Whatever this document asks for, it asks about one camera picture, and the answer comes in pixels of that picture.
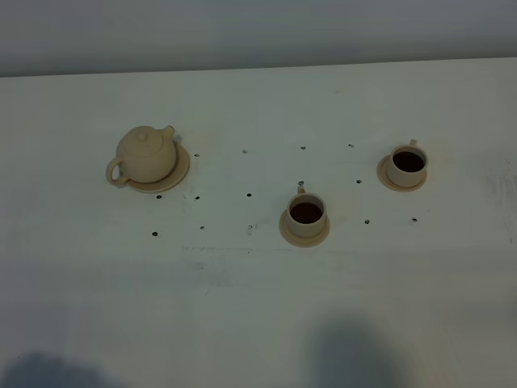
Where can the beige teapot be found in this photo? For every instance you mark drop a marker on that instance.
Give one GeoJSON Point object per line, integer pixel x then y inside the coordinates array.
{"type": "Point", "coordinates": [144, 155]}

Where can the beige teapot saucer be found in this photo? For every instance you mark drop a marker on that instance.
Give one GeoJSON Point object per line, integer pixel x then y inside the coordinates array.
{"type": "Point", "coordinates": [174, 177]}

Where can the near beige cup saucer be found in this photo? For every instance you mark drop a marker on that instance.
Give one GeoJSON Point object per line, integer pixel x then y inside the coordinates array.
{"type": "Point", "coordinates": [303, 235]}

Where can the beige cup saucer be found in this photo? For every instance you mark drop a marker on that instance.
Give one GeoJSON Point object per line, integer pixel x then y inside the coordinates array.
{"type": "Point", "coordinates": [303, 235]}
{"type": "Point", "coordinates": [400, 181]}

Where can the near beige teacup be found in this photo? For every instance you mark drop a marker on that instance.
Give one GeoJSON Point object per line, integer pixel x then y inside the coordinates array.
{"type": "Point", "coordinates": [306, 207]}

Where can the beige teacup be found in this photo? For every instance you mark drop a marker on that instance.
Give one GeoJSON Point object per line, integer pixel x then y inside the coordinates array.
{"type": "Point", "coordinates": [306, 207]}
{"type": "Point", "coordinates": [410, 157]}

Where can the far beige cup saucer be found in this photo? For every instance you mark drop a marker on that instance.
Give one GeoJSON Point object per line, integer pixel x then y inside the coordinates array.
{"type": "Point", "coordinates": [400, 181]}

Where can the far beige teacup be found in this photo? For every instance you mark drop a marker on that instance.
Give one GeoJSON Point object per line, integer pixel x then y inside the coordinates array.
{"type": "Point", "coordinates": [410, 157]}

